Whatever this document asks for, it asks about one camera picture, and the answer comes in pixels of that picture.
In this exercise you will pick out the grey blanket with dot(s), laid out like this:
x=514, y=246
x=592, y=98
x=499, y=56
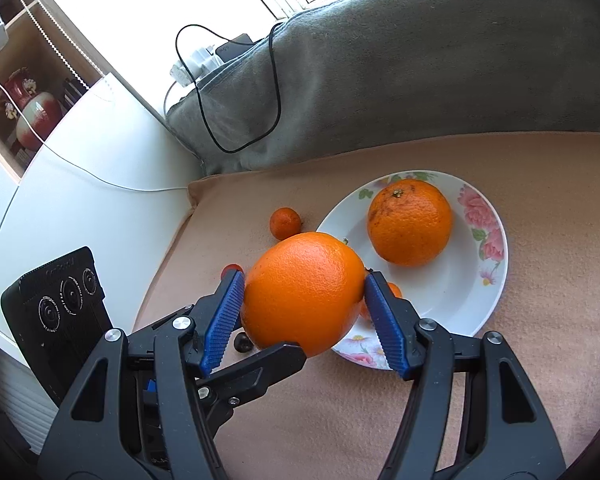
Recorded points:
x=405, y=70

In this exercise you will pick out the white power strip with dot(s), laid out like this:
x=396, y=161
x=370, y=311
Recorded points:
x=195, y=63

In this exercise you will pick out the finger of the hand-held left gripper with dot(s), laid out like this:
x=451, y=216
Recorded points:
x=260, y=367

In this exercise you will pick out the wooden shelf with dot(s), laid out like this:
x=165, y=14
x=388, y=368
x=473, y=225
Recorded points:
x=40, y=60

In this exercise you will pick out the black charger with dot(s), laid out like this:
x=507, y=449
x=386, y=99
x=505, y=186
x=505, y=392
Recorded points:
x=235, y=46

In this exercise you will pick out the large smooth orange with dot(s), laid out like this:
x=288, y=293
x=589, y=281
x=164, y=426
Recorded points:
x=305, y=292

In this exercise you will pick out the small kumquat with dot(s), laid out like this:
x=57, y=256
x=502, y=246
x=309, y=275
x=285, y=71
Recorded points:
x=394, y=290

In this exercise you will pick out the beige blanket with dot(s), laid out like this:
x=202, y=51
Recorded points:
x=555, y=260

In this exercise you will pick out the red white vase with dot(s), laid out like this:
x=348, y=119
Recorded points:
x=30, y=110

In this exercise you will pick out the small mandarin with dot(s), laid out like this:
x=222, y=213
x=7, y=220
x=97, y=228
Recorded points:
x=285, y=222

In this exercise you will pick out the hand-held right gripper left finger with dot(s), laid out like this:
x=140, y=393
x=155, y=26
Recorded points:
x=225, y=320

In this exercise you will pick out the floral white plate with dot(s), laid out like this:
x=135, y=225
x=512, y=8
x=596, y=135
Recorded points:
x=450, y=300

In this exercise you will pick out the dark grape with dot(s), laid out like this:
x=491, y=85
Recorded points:
x=242, y=344

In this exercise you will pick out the white cabinet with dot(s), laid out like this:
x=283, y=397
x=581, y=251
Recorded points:
x=80, y=210

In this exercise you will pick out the large speckled orange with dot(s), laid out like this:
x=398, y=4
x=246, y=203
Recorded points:
x=410, y=222

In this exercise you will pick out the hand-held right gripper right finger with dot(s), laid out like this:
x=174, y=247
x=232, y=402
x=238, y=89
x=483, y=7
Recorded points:
x=387, y=330

